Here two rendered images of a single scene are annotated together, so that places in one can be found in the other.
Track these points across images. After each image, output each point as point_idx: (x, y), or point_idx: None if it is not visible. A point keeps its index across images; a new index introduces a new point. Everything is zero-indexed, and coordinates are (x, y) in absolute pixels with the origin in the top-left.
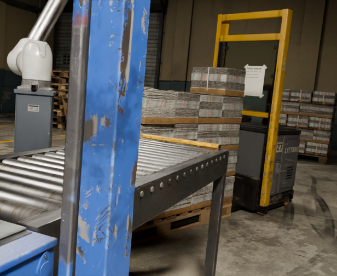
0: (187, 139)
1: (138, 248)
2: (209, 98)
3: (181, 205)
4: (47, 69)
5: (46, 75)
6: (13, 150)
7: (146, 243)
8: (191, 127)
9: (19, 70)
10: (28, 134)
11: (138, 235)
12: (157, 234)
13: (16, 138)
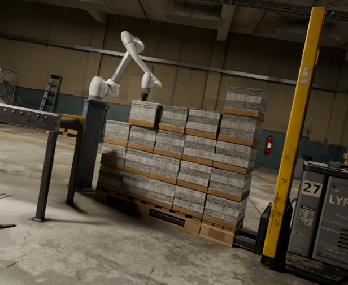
0: (171, 144)
1: (112, 208)
2: (200, 113)
3: (162, 199)
4: (93, 89)
5: (92, 92)
6: None
7: (123, 210)
8: (176, 135)
9: None
10: None
11: (135, 209)
12: (136, 211)
13: None
